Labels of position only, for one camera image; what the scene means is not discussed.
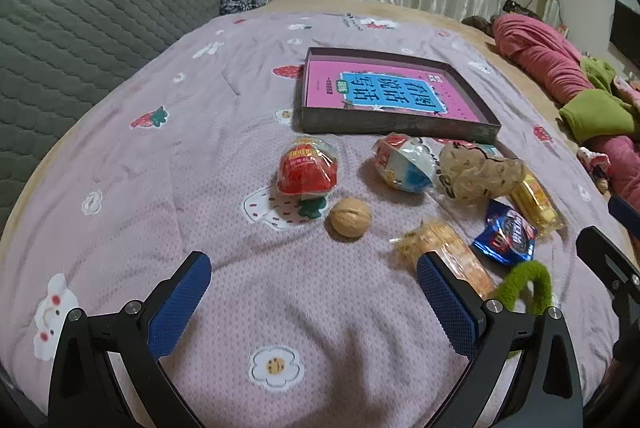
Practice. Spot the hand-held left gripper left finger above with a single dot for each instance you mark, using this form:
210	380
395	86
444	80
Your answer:
177	308

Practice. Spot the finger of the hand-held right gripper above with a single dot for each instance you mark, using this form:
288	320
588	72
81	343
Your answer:
600	253
624	210

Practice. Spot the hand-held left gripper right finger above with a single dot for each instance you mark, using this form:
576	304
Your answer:
445	308

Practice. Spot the orange cracker packet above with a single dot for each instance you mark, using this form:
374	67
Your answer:
450	244

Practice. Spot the green fuzzy hair scrunchie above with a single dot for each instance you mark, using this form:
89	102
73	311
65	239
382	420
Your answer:
525	274

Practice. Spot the yellow snack packet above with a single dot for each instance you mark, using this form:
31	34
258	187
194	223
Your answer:
535	203

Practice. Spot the blue snack packet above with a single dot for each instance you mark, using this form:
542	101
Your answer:
505	235

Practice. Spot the walnut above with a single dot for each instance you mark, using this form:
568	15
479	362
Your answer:
350	218

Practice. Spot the red white blue egg-shaped snack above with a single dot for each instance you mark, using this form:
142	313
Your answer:
405	165

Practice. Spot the pink shallow box tray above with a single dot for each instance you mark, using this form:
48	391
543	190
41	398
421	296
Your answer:
400	125

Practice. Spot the small red white patterned toy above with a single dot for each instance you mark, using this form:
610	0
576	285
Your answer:
594	160

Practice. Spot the green fleece cloth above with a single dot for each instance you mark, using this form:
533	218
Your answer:
592	113

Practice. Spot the purple strawberry printed blanket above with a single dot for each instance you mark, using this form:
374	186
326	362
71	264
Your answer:
200	158

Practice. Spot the black television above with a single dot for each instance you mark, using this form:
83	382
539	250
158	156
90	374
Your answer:
627	33

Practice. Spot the pink quilt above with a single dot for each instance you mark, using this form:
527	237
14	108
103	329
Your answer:
540	53

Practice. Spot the cluttered grey desk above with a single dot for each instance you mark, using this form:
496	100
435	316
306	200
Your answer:
525	8

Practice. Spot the brown cloth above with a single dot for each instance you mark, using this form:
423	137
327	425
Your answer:
477	24

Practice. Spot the grey quilted headboard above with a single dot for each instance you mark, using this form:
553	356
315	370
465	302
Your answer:
75	33

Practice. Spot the blue floral cloth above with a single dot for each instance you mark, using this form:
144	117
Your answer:
245	3

